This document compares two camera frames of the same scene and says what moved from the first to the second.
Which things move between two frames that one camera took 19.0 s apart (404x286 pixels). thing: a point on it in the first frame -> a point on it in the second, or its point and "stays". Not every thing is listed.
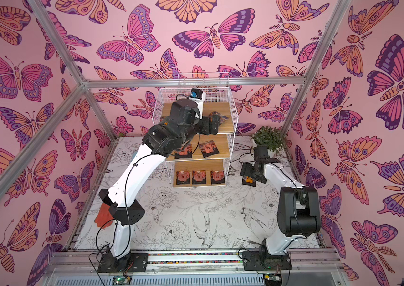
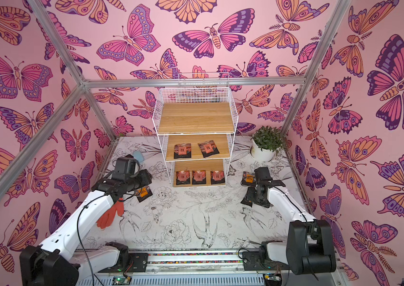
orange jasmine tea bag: (248, 180) stays
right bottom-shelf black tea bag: (217, 177) stays
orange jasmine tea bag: (215, 117) -> (245, 201)
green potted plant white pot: (274, 138) stays
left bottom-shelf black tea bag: (183, 177) stays
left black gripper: (205, 123) -> (146, 179)
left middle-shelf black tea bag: (186, 152) stays
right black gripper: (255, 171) -> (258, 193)
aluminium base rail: (310, 267) stays
